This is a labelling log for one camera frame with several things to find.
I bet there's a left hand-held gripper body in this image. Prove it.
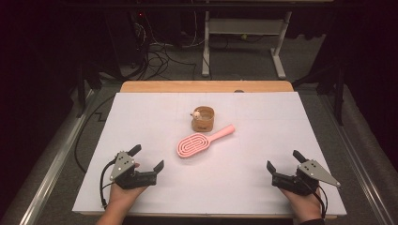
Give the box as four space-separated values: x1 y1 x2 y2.
109 151 158 190

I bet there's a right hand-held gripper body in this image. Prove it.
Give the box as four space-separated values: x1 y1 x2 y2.
270 158 342 197

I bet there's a pink hair brush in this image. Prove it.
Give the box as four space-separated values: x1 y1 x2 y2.
176 124 236 159

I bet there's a tan cup with bear figure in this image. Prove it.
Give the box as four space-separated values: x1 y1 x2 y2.
190 105 216 133

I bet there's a person's left hand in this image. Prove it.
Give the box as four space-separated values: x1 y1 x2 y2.
107 162 148 214

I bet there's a person's right hand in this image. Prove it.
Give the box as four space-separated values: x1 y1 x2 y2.
279 186 323 223

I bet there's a white table mat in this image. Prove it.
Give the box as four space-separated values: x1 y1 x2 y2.
72 91 347 217

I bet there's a black stand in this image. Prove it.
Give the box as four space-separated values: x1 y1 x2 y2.
75 59 103 118
293 59 347 127

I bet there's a black computer tower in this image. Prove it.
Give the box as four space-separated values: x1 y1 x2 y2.
106 8 148 69

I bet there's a white-legged desk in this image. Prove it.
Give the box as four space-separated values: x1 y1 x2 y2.
201 10 294 81

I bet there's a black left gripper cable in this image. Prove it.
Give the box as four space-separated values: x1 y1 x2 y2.
99 158 118 210

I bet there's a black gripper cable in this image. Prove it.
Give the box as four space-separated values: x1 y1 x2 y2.
99 158 118 210
304 177 329 219

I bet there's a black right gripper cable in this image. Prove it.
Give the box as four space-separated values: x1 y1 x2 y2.
304 177 329 219

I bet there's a metal floor rail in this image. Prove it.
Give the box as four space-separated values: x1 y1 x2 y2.
18 89 97 225
318 93 398 225

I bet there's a long black floor cable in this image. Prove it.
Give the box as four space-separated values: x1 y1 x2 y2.
73 93 117 174

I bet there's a tangle of floor cables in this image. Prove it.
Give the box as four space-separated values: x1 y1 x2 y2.
132 12 207 81

